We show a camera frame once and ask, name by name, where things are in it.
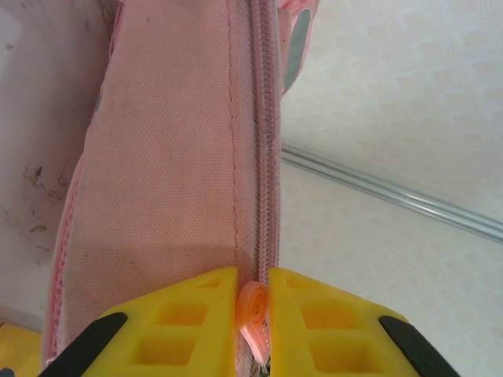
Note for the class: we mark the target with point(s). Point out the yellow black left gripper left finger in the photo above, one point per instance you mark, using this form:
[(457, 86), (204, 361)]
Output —
[(177, 337)]

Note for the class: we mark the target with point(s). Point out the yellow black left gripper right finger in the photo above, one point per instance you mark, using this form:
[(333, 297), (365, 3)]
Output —
[(334, 337)]

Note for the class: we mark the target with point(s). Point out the yellow book with figure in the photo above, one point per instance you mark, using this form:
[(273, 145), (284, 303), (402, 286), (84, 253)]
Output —
[(15, 349)]

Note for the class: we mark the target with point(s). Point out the pink student backpack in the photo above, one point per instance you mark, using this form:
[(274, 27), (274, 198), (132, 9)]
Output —
[(177, 157)]

